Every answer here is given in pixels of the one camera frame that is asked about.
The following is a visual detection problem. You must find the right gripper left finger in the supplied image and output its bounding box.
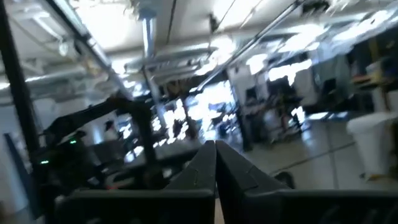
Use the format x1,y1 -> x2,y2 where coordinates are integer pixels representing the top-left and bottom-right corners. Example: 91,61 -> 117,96
54,140 -> 217,224

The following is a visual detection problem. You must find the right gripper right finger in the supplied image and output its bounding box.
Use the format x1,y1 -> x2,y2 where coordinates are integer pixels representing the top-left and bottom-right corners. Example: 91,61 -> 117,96
215,139 -> 398,224

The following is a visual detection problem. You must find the white trash bin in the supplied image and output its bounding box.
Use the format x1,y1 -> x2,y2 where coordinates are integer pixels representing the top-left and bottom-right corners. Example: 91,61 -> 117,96
346,111 -> 398,182

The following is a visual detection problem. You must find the black aluminium rig frame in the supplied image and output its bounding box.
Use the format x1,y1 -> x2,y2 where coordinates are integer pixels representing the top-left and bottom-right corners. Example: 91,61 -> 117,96
0,0 -> 42,156

